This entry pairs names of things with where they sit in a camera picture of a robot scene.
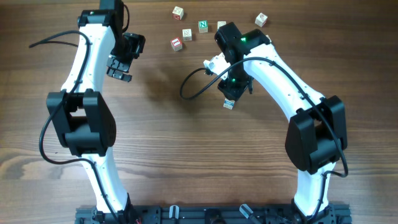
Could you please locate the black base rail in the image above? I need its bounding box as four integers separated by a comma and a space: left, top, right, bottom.
74, 203, 353, 224

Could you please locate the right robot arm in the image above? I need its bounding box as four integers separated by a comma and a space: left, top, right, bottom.
205, 22, 348, 223

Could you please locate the blue sided picture block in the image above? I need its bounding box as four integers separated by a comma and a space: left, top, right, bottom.
217, 21, 226, 29

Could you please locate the red six block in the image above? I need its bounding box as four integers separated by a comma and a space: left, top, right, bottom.
172, 6, 184, 21

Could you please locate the far right picture block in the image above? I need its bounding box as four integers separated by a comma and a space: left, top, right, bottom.
255, 12, 268, 27

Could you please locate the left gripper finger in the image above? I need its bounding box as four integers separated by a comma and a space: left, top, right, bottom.
107, 55, 132, 73
106, 68, 132, 82

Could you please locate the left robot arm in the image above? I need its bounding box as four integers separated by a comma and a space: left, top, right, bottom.
39, 0, 146, 223

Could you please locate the green N block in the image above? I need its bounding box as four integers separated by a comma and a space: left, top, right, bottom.
198, 20, 208, 33

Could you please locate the red I block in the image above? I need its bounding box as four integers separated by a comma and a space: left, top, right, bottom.
170, 37, 183, 51

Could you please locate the white picture block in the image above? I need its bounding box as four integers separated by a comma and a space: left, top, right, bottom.
182, 29, 192, 42

